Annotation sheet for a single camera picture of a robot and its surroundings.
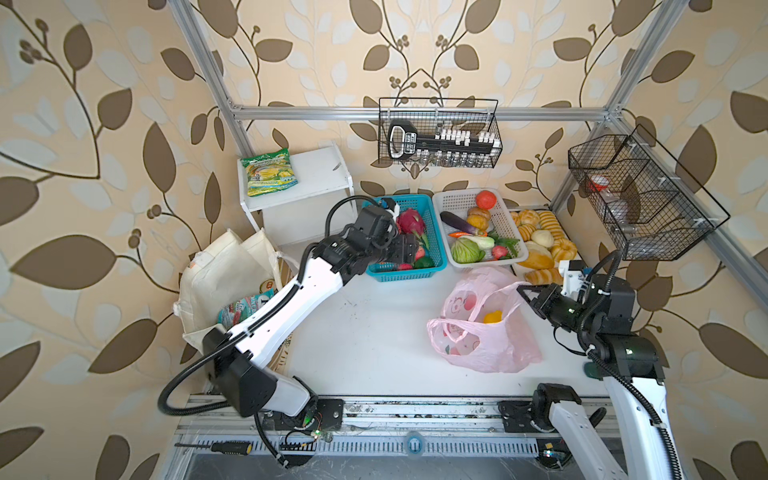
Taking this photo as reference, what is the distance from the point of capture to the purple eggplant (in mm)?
1124

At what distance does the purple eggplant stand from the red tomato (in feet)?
0.29

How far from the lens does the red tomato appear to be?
3.65ft

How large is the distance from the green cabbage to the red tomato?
0.15 m

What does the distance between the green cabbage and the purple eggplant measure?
0.07 m
